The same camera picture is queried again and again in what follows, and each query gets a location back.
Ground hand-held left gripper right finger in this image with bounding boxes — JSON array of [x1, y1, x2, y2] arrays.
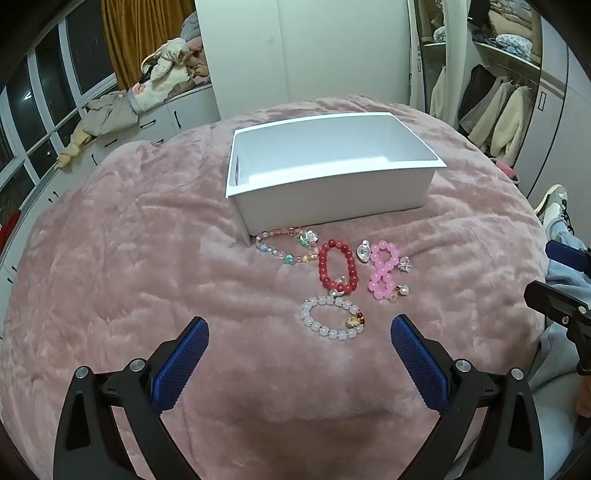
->
[[390, 315, 546, 480]]

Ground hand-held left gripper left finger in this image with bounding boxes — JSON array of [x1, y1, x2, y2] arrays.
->
[[53, 316, 211, 480]]

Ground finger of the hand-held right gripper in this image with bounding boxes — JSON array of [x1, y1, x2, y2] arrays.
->
[[525, 281, 591, 370], [546, 241, 591, 278]]

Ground pink bead bracelet with charms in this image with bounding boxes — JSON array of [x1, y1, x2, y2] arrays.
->
[[355, 239, 413, 302]]

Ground white bead bracelet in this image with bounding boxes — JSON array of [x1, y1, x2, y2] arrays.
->
[[300, 295, 368, 343]]

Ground red bead bracelet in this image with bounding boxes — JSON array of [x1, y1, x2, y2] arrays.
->
[[318, 239, 362, 296]]

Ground multicolour bead bracelet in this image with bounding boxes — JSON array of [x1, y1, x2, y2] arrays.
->
[[255, 226, 321, 267]]

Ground white plastic storage box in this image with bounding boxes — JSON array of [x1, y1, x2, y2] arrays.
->
[[225, 111, 448, 236]]

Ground person's leg in jeans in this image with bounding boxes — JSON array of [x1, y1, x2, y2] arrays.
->
[[531, 217, 591, 398]]

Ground grey sneaker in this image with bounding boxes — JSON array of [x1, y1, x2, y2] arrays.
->
[[531, 185, 575, 236]]

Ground pink fleece blanket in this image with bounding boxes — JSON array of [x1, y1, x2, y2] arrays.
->
[[0, 95, 555, 480]]

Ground cream fleece hanging coat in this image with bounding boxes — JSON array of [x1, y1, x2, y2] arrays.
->
[[471, 76, 532, 167]]

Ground open closet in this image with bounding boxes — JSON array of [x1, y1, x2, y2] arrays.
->
[[411, 0, 591, 185]]

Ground black hanging coat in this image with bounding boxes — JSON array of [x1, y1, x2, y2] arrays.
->
[[457, 65, 497, 134]]

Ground white hanging garment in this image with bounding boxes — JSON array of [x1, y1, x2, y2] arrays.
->
[[429, 65, 451, 123]]

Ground red cloth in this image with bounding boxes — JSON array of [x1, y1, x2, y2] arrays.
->
[[0, 210, 21, 250]]

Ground folded clothes on shelf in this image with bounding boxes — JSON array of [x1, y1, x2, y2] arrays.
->
[[480, 0, 543, 58]]

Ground white drawer cabinet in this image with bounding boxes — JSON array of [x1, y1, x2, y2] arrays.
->
[[0, 80, 220, 296]]

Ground beige garment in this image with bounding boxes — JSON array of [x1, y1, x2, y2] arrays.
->
[[55, 90, 139, 169]]

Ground floral print cloth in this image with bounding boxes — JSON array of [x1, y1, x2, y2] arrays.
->
[[127, 78, 195, 116]]

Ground cream padded jacket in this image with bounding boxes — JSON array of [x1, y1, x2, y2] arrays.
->
[[139, 37, 195, 84]]

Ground pink folded clothes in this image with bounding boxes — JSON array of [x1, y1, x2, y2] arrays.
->
[[182, 21, 213, 86]]

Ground large grid window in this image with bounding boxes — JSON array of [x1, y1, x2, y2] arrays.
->
[[0, 0, 116, 204]]

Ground white wardrobe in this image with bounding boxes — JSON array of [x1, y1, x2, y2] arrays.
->
[[194, 0, 421, 121]]

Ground orange curtain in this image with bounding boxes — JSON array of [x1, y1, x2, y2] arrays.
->
[[99, 0, 197, 90]]

